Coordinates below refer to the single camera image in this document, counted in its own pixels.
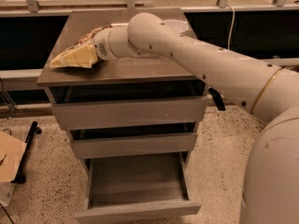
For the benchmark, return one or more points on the black stand leg left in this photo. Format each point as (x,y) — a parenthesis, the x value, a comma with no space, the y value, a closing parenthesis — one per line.
(20,175)

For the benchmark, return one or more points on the brown yellow chip bag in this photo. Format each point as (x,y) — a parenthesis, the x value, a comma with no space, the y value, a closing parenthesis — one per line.
(88,38)

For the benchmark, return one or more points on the grey drawer cabinet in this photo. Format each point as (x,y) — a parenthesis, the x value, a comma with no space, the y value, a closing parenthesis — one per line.
(123,70)

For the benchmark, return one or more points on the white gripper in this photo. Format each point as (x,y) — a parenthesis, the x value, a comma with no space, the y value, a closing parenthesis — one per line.
(101,46)

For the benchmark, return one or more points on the white ceramic bowl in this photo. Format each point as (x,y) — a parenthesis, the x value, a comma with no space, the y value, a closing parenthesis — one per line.
(177,25)

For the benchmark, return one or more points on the cardboard box left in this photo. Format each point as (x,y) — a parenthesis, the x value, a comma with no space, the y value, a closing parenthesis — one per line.
(11,153)

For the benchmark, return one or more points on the top grey drawer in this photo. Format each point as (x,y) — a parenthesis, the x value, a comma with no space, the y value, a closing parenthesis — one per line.
(129,104)

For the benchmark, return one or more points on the bottom grey drawer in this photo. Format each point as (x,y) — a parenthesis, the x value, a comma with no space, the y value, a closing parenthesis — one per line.
(137,187)

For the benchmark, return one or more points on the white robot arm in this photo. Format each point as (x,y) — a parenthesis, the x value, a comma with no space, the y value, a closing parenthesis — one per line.
(270,93)

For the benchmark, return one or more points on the black bracket behind cabinet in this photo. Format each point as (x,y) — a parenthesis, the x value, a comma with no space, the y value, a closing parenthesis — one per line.
(217,99)

